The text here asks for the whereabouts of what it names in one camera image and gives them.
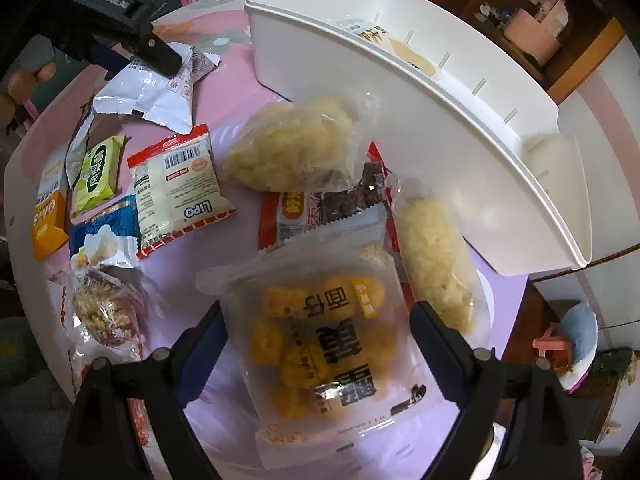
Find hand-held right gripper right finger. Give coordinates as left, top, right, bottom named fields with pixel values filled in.
left=409, top=301, right=587, bottom=480

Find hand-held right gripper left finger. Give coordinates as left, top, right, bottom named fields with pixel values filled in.
left=59, top=300, right=229, bottom=480

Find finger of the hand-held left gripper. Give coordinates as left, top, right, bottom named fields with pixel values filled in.
left=92, top=42, right=132, bottom=70
left=120, top=25, right=184, bottom=78

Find white foil packet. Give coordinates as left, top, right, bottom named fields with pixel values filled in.
left=92, top=55, right=195, bottom=136

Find clear packet yellow balls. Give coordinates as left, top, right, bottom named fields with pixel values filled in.
left=195, top=207, right=482, bottom=471

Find green snack packet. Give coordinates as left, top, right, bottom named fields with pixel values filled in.
left=70, top=135, right=129, bottom=220

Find clear packet pale crisps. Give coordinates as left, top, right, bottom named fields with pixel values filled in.
left=385, top=172, right=479, bottom=342
left=220, top=91, right=370, bottom=194

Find white plastic bin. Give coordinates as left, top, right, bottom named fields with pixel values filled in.
left=244, top=0, right=592, bottom=277

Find person's left hand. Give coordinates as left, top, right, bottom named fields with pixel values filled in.
left=0, top=62, right=57, bottom=133

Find white packet red print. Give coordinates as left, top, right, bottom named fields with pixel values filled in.
left=167, top=42, right=221, bottom=104

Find silver foil packet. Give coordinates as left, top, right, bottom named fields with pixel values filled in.
left=64, top=105, right=97, bottom=186

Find clear packet brown noodles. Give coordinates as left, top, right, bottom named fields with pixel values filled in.
left=50, top=267, right=152, bottom=453

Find pink stool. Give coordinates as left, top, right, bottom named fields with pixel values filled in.
left=532, top=325, right=572, bottom=367

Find red-edged cream packet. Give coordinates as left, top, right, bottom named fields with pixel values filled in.
left=126, top=125, right=239, bottom=261

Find blue snack packet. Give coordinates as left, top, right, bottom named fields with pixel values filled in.
left=69, top=195, right=144, bottom=269

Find red and brown packet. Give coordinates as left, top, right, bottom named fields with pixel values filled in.
left=257, top=141, right=418, bottom=311

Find orange snack packet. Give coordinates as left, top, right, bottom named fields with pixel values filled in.
left=31, top=152, right=71, bottom=261

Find cream packet brown print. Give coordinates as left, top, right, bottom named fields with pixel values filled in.
left=335, top=17, right=446, bottom=79

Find pink basket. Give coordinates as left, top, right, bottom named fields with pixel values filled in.
left=502, top=0, right=569, bottom=67

